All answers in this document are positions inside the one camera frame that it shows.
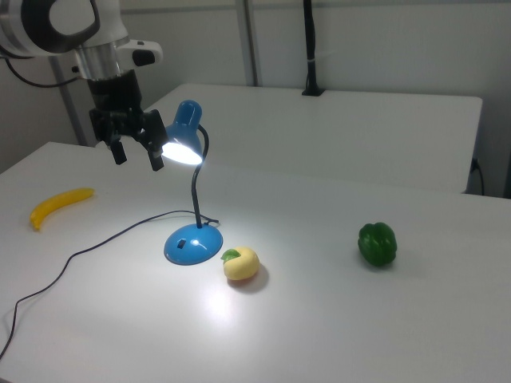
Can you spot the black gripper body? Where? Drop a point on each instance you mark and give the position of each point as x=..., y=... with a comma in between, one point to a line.
x=116, y=95

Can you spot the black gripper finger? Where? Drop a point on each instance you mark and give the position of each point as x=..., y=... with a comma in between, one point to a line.
x=118, y=152
x=156, y=159

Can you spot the blue gooseneck desk lamp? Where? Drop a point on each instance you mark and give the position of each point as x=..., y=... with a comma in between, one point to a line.
x=191, y=243

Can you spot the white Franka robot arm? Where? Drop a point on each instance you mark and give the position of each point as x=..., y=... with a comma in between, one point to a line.
x=108, y=20

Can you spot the yellow plastic banana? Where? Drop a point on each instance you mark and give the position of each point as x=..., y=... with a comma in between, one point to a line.
x=56, y=203

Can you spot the yellow peach with green leaf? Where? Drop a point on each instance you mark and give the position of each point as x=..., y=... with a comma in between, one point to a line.
x=243, y=265

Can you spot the green bell pepper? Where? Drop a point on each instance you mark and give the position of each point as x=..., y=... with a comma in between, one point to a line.
x=377, y=245

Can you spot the grey metal partition post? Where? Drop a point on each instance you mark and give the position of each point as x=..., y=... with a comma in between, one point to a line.
x=70, y=103
x=251, y=40

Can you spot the black camera pole with clamp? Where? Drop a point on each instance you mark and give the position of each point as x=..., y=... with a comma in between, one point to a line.
x=310, y=40

